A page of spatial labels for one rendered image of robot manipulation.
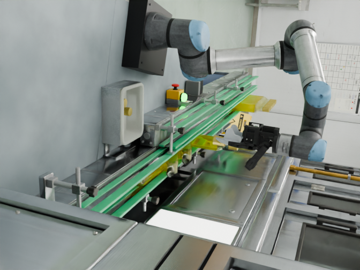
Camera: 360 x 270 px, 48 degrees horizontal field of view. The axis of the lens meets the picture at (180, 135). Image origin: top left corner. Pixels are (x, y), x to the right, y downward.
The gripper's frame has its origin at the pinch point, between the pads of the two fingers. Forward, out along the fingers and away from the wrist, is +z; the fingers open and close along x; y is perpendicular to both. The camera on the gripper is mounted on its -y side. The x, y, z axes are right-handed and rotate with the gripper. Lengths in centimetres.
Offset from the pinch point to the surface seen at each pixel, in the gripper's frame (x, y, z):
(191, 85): -79, 4, 42
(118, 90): 8.0, 13.8, 38.0
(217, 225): 5.9, -30.6, -3.5
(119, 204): 23.3, -22.8, 27.3
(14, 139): 52, 5, 44
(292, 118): -614, -122, 38
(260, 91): -611, -81, 103
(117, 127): 7.6, -0.5, 38.3
